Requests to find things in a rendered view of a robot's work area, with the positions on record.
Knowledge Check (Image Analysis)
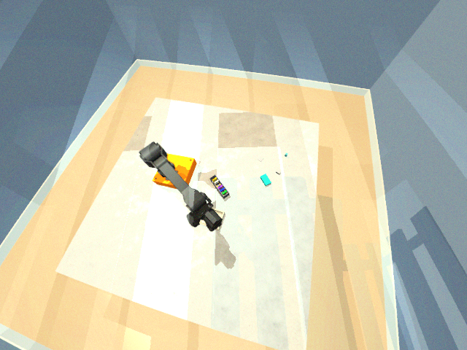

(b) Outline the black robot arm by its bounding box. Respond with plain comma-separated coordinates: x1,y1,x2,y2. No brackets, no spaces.
139,141,223,230

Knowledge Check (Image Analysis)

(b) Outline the white square tray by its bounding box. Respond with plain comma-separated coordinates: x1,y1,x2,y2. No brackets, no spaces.
199,208,225,226

